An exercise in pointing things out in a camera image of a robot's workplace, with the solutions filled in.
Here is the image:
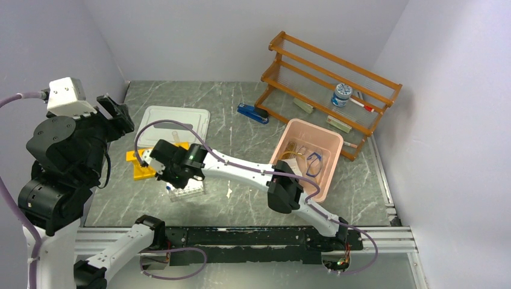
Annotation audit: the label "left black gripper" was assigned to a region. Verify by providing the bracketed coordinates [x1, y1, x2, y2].
[63, 93, 135, 180]

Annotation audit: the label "yellow test tube rack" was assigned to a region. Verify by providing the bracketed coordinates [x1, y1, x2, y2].
[125, 142, 190, 181]

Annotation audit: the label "clear test tube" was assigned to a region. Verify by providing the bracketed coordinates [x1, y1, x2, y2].
[172, 131, 180, 143]

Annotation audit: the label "small clear plastic bag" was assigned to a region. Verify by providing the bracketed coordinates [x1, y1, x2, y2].
[283, 158, 302, 176]

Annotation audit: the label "yellow rubber tubing with clamps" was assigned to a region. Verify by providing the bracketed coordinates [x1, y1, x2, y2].
[277, 141, 323, 182]

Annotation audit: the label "blue safety glasses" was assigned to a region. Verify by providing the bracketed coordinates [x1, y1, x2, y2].
[306, 152, 322, 178]

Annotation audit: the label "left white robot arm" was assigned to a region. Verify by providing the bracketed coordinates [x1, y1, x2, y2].
[17, 95, 168, 288]

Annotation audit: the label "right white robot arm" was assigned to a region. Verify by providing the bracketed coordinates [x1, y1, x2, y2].
[142, 140, 348, 252]

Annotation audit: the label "white plastic lid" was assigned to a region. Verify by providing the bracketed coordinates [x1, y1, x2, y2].
[137, 105, 211, 148]

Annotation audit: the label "blue stapler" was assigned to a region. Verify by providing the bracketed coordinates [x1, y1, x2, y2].
[237, 103, 269, 125]

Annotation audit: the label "pink plastic bin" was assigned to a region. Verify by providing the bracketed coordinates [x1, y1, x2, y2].
[270, 119, 343, 203]

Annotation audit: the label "beige block on shelf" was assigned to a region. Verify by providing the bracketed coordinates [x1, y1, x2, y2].
[293, 98, 314, 114]

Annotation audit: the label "orange wooden shelf rack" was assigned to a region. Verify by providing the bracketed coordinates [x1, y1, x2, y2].
[254, 31, 403, 161]

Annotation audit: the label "beige labelled block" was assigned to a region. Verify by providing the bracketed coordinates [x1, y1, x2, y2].
[327, 116, 353, 133]

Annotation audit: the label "blue white jar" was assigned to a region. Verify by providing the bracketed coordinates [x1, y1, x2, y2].
[331, 83, 354, 107]

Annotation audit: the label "red white marker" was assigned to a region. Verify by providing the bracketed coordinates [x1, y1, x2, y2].
[350, 98, 375, 113]

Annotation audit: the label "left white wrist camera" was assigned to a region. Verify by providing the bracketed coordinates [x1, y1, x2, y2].
[47, 77, 97, 119]

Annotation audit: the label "black base frame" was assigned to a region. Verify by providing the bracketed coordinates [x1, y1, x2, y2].
[144, 226, 363, 266]

